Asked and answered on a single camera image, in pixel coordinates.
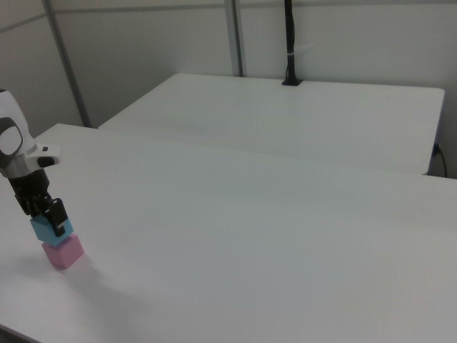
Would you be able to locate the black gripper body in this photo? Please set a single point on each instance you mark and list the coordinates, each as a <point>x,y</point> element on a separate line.
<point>32,187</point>

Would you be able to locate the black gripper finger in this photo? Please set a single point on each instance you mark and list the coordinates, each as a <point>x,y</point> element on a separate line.
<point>57,214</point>
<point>25,205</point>

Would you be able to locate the blue cube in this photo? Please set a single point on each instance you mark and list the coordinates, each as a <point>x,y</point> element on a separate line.
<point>44,232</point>

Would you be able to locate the pink cube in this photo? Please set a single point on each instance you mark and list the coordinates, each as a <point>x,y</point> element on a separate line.
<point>64,253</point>

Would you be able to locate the grey metal partition post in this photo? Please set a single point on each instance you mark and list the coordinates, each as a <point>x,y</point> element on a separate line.
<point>68,64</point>
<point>237,35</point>

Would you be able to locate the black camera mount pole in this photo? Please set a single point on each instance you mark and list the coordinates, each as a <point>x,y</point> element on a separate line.
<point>290,35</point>

